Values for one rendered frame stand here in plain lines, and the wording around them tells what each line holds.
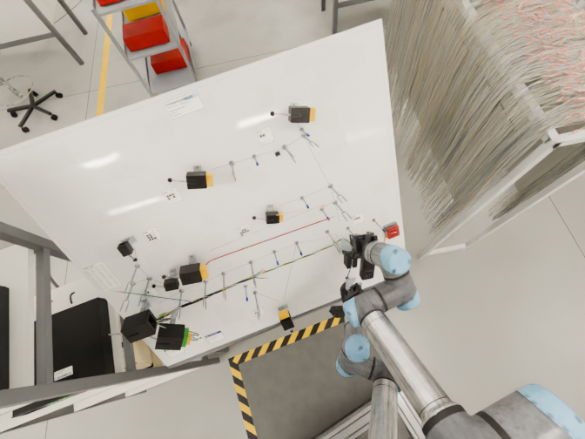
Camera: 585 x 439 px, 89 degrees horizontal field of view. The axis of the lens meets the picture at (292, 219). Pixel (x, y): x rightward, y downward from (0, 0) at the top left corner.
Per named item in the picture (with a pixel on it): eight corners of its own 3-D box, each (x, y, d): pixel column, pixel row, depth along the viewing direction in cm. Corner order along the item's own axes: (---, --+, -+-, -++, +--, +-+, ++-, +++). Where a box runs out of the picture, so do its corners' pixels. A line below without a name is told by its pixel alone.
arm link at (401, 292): (381, 310, 91) (367, 279, 89) (413, 293, 92) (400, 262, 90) (393, 320, 83) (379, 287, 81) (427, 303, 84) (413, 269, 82)
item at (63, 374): (117, 380, 114) (105, 382, 108) (28, 415, 112) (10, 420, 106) (109, 299, 127) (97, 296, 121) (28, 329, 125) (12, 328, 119)
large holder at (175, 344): (139, 305, 113) (130, 335, 101) (186, 308, 119) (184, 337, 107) (137, 317, 116) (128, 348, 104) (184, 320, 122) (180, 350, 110)
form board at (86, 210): (167, 362, 134) (166, 367, 132) (-18, 156, 81) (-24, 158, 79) (405, 268, 140) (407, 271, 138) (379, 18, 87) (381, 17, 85)
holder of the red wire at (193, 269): (163, 259, 106) (158, 278, 97) (200, 252, 108) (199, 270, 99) (166, 270, 109) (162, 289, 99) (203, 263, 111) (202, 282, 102)
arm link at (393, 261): (394, 283, 80) (382, 255, 79) (375, 273, 91) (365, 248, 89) (418, 270, 81) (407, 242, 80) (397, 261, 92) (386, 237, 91)
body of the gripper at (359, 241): (366, 231, 107) (383, 234, 95) (369, 253, 108) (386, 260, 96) (347, 233, 106) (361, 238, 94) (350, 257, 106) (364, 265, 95)
